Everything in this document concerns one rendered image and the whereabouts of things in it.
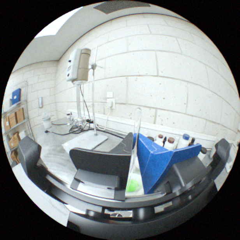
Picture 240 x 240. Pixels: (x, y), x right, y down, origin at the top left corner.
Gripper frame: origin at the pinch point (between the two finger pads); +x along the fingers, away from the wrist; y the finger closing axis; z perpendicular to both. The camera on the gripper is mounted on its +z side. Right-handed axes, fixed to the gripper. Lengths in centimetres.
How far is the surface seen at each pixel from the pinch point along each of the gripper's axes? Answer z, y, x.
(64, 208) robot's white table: -25.6, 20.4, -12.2
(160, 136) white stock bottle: -17.2, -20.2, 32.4
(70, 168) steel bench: -25.4, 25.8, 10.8
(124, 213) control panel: -19.6, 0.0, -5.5
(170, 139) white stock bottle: -14.7, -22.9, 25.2
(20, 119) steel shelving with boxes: -10, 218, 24
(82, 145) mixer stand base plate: -24.3, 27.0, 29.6
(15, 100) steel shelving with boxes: 36, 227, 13
